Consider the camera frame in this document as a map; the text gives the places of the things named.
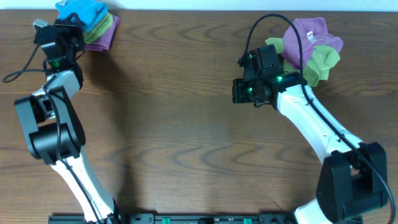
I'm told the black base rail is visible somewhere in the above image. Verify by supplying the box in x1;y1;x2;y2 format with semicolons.
48;212;364;224

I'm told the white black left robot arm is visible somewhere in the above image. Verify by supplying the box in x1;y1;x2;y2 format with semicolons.
14;12;123;223

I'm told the blue microfiber cloth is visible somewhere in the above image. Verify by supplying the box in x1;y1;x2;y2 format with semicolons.
55;0;109;32

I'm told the folded purple cloth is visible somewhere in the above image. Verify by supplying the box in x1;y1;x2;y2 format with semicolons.
85;15;119;52

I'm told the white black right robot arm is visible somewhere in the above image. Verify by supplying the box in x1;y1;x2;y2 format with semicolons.
232;72;396;223

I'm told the folded green cloth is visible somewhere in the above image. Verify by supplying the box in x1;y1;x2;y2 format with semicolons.
84;13;113;44

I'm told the crumpled green cloth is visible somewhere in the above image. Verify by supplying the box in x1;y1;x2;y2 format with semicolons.
265;37;340;87

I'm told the crumpled purple cloth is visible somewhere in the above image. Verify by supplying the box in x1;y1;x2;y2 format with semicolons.
282;17;343;69

